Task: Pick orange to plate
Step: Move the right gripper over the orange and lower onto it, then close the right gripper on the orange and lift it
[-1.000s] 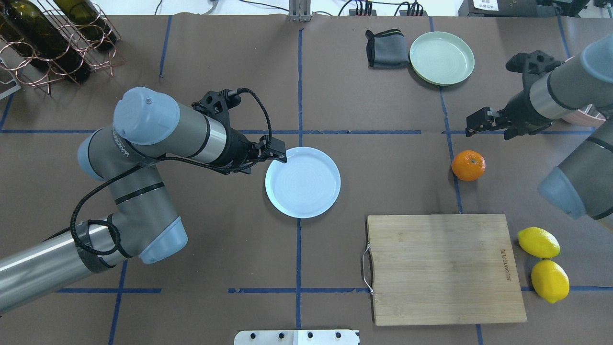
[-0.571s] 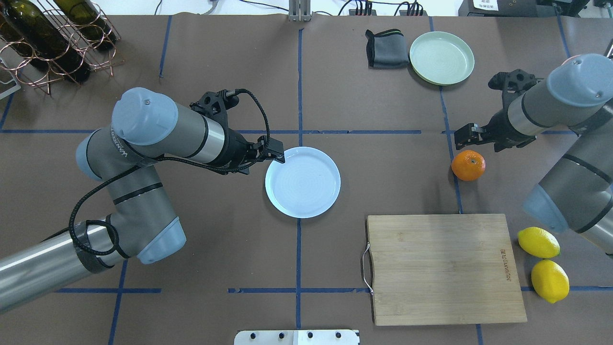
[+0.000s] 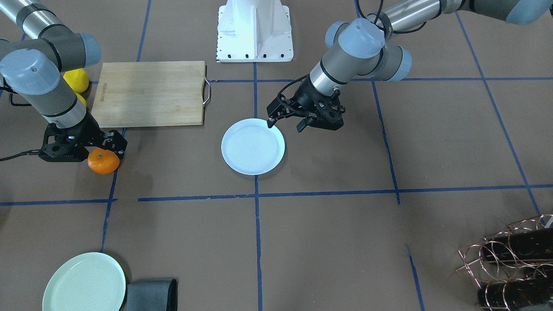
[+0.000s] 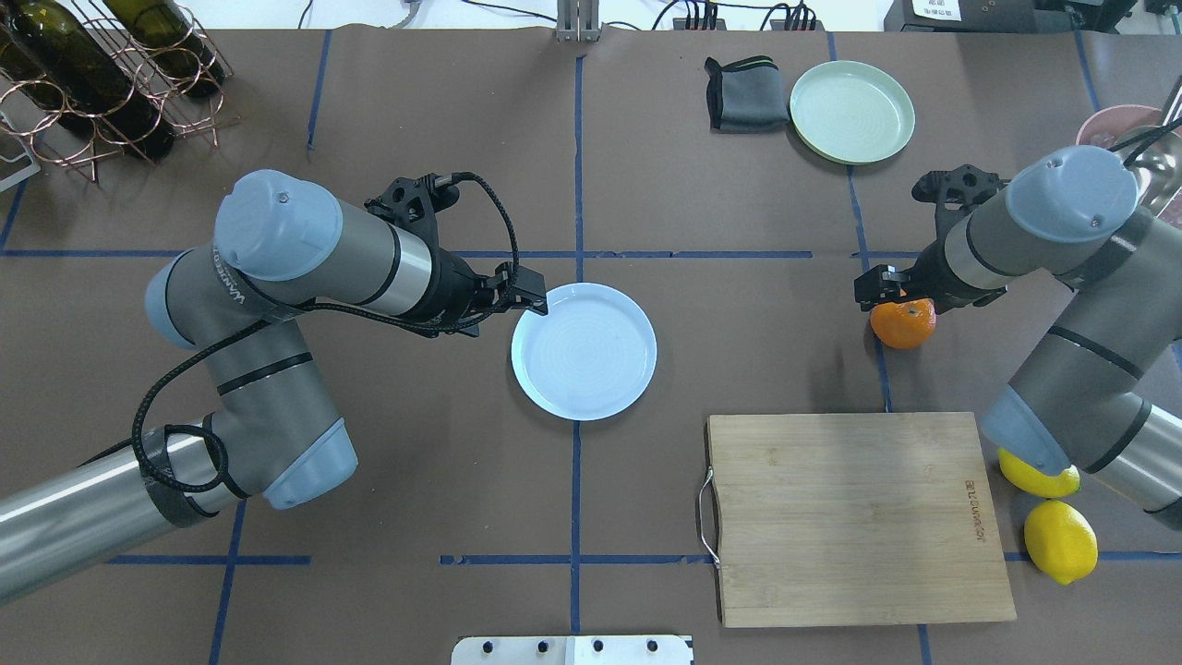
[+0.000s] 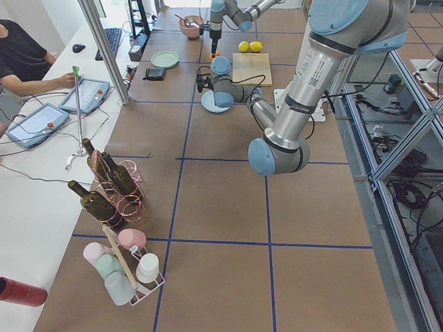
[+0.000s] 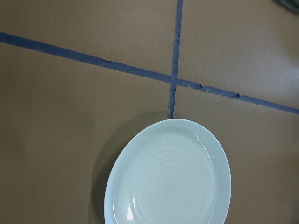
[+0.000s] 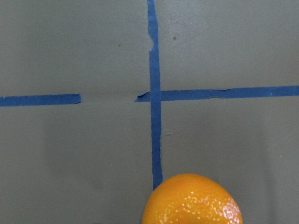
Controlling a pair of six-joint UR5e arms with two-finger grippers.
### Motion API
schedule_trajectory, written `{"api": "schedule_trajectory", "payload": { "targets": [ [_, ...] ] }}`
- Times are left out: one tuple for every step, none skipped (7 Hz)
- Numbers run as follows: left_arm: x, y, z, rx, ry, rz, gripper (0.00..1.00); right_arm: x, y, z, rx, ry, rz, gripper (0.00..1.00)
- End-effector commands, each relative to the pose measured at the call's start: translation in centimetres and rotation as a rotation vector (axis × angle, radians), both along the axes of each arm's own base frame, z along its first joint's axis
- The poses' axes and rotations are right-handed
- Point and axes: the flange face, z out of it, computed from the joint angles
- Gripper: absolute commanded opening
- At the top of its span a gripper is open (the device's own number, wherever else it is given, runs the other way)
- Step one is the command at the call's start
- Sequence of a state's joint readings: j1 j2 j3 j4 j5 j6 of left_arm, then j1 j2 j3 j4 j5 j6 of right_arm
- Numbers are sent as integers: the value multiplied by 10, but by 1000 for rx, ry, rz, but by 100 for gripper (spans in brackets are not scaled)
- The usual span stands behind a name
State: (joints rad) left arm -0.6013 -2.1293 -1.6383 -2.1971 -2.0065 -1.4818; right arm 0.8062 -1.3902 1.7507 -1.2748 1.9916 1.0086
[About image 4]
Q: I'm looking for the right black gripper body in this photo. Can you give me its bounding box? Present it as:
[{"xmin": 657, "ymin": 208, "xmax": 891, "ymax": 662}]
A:
[{"xmin": 900, "ymin": 245, "xmax": 1007, "ymax": 314}]

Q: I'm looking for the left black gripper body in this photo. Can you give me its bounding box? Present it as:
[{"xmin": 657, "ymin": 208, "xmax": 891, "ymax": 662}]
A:
[{"xmin": 411, "ymin": 249, "xmax": 518, "ymax": 337}]

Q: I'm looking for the orange fruit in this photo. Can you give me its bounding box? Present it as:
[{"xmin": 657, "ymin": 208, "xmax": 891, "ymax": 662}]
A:
[{"xmin": 869, "ymin": 298, "xmax": 937, "ymax": 350}]

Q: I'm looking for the light blue plate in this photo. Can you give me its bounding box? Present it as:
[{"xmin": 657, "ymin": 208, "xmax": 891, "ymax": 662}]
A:
[{"xmin": 509, "ymin": 283, "xmax": 658, "ymax": 420}]

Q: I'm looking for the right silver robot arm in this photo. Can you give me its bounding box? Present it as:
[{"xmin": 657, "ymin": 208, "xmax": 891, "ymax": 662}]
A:
[{"xmin": 853, "ymin": 146, "xmax": 1181, "ymax": 530}]

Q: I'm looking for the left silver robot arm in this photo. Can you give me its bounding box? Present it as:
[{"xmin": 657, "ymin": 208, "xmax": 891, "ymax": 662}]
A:
[{"xmin": 1, "ymin": 169, "xmax": 548, "ymax": 602}]

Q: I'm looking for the light green plate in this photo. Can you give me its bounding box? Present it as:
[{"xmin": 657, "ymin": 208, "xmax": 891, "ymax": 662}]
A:
[{"xmin": 790, "ymin": 60, "xmax": 917, "ymax": 165}]

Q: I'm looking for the pink bowl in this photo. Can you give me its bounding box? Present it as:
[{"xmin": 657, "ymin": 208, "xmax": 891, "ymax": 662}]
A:
[{"xmin": 1074, "ymin": 103, "xmax": 1182, "ymax": 232}]

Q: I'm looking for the grey folded cloth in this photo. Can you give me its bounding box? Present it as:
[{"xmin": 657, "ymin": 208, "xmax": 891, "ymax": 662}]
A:
[{"xmin": 704, "ymin": 56, "xmax": 790, "ymax": 133}]

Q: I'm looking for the bamboo cutting board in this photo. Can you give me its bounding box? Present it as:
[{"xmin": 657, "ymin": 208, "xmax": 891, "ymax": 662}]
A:
[{"xmin": 706, "ymin": 412, "xmax": 1017, "ymax": 630}]

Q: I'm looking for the yellow lemon near board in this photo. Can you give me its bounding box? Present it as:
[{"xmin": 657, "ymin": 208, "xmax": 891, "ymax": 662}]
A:
[{"xmin": 996, "ymin": 449, "xmax": 1082, "ymax": 500}]

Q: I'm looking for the metal scoop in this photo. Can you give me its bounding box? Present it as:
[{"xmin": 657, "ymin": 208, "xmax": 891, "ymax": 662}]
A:
[{"xmin": 1117, "ymin": 80, "xmax": 1181, "ymax": 216}]

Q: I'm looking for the yellow lemon outer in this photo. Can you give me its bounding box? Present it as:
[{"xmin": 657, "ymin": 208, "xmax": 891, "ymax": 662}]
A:
[{"xmin": 1022, "ymin": 500, "xmax": 1099, "ymax": 586}]

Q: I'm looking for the dark wine bottle rear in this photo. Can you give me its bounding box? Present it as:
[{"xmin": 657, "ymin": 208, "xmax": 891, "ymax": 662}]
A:
[{"xmin": 105, "ymin": 1, "xmax": 225, "ymax": 100}]

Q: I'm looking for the dark wine bottle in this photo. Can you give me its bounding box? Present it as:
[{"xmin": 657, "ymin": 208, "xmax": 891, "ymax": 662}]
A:
[
  {"xmin": 4, "ymin": 1, "xmax": 175, "ymax": 163},
  {"xmin": 105, "ymin": 1, "xmax": 225, "ymax": 100}
]

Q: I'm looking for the dark wine bottle front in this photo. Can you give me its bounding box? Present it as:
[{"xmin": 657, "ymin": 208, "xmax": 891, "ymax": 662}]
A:
[{"xmin": 4, "ymin": 1, "xmax": 175, "ymax": 163}]

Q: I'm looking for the aluminium frame post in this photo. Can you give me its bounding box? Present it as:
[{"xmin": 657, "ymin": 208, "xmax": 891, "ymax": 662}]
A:
[{"xmin": 556, "ymin": 0, "xmax": 602, "ymax": 43}]

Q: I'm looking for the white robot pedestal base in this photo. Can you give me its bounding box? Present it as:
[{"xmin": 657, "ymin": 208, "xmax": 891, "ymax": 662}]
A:
[{"xmin": 452, "ymin": 635, "xmax": 695, "ymax": 664}]

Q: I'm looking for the copper wire bottle rack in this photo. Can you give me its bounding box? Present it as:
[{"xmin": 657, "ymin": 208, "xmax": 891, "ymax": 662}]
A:
[{"xmin": 4, "ymin": 1, "xmax": 242, "ymax": 182}]

